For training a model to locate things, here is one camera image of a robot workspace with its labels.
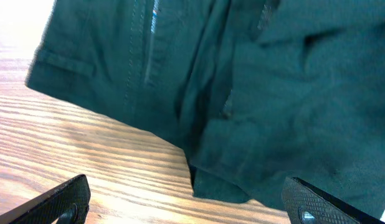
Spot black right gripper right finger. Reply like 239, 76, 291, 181
282, 177, 385, 224

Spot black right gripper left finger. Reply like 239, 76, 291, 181
0, 174, 91, 224

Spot black shorts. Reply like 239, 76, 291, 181
27, 0, 385, 218

